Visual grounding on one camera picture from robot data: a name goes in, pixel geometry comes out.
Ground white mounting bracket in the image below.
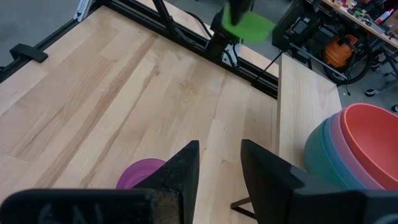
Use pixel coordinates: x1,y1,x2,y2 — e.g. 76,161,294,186
225,43,239,67

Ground small green bowl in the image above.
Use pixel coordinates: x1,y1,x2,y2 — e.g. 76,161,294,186
221,6,276,43

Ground black aluminium table frame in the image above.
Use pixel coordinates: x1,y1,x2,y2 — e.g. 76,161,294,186
0,0,280,100

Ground black vacuum hose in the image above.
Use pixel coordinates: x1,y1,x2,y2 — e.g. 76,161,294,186
323,51,374,86

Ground small purple bowl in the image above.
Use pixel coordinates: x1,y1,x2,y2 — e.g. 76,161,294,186
116,157,167,190

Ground large pink bowl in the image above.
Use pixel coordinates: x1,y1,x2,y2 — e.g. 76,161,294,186
330,111,388,190

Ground black equipment box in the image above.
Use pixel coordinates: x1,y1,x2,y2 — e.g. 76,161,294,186
272,0,322,51

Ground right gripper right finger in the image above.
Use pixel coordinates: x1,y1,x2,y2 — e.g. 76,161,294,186
241,139,398,224

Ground orange shop vacuum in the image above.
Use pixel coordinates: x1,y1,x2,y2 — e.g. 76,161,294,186
324,35,359,68

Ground large coral red bowl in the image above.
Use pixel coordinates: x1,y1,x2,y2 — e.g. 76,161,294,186
340,103,398,190

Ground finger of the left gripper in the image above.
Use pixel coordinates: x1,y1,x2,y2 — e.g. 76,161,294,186
228,0,254,26

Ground white bottle red cap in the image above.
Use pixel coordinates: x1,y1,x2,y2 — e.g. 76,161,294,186
374,8,396,25

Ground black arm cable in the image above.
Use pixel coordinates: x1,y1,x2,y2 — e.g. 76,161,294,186
185,11,216,40

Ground black table edge bracket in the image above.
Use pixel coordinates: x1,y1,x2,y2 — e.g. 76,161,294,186
9,43,49,63

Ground large teal bowl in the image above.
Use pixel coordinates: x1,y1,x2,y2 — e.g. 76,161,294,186
303,123,353,190

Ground cluttered wooden workbench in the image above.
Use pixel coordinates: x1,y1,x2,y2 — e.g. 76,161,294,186
322,0,398,50

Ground large blue bowl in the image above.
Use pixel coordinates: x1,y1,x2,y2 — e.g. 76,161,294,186
322,116,369,190

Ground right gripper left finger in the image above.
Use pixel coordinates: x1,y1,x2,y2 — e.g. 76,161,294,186
0,139,200,224

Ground silver aluminium profile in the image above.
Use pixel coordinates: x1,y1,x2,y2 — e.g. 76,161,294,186
73,0,95,21

